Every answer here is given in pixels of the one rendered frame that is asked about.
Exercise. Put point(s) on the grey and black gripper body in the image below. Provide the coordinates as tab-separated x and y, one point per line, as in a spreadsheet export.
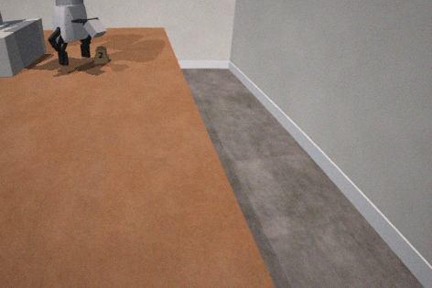
62	16

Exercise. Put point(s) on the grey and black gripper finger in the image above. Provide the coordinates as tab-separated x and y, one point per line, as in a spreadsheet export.
63	55
85	47

